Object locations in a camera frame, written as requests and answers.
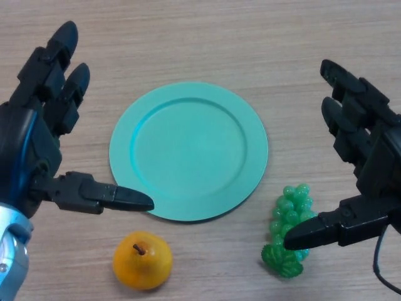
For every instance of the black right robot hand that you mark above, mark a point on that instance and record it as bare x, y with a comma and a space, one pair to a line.
382, 175

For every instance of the green plastic grape bunch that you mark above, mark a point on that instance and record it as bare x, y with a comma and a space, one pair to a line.
282, 261

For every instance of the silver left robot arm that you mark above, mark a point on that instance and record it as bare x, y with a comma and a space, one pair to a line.
12, 251

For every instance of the yellow pear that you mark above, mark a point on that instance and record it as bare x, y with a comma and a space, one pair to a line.
141, 266

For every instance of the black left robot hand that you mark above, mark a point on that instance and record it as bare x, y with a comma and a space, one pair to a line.
34, 150

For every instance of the teal round plate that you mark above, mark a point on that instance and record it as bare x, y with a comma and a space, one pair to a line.
191, 153

